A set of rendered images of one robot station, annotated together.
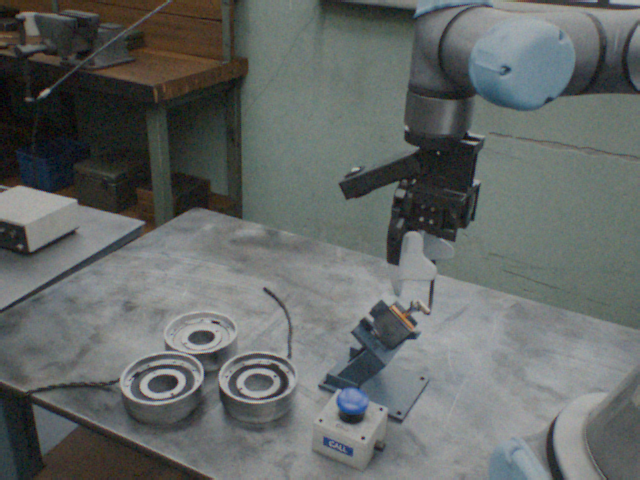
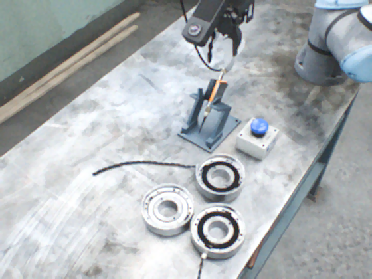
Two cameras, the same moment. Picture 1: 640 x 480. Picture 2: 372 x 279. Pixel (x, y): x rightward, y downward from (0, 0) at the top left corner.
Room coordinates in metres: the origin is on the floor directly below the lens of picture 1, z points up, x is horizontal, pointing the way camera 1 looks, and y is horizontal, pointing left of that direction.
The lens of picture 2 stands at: (0.65, 0.56, 1.51)
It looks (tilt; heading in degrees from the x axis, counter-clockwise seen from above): 49 degrees down; 282
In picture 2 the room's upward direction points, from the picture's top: 3 degrees counter-clockwise
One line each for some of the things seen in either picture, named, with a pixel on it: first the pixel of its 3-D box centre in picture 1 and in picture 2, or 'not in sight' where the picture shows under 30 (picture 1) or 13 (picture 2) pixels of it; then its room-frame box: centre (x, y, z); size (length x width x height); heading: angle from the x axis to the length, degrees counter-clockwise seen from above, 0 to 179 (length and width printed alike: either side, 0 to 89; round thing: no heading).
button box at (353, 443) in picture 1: (354, 429); (258, 137); (0.60, -0.05, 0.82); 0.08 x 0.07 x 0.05; 64
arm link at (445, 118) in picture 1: (440, 111); not in sight; (0.71, -0.12, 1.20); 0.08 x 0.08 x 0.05
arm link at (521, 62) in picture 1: (519, 57); not in sight; (0.62, -0.17, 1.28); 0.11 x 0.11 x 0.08; 20
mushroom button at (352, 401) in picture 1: (351, 411); (258, 131); (0.61, -0.05, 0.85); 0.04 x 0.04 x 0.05
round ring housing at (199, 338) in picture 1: (201, 342); (168, 210); (0.77, 0.17, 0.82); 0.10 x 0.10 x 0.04
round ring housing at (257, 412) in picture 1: (258, 387); (220, 178); (0.68, 0.07, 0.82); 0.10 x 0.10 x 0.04
